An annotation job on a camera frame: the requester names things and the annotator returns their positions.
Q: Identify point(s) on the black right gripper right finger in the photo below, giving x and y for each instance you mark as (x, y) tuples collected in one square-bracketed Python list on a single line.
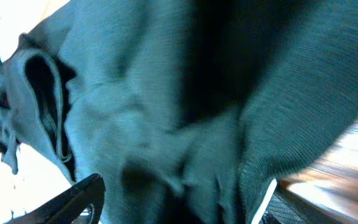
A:
[(286, 208)]

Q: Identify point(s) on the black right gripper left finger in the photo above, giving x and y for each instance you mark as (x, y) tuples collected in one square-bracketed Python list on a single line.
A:
[(82, 203)]

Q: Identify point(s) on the black t-shirt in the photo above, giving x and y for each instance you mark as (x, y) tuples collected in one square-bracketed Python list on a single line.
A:
[(187, 109)]

